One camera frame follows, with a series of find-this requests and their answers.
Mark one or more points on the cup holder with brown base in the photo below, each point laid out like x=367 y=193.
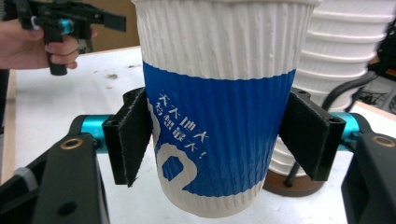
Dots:
x=292 y=186

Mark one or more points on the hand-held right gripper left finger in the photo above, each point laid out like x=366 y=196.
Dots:
x=130 y=140

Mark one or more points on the stack of white paper cups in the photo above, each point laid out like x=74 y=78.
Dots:
x=339 y=46

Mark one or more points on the blue and white paper cup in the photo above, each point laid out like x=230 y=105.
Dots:
x=218 y=109

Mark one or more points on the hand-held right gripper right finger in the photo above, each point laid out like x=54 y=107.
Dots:
x=306 y=137

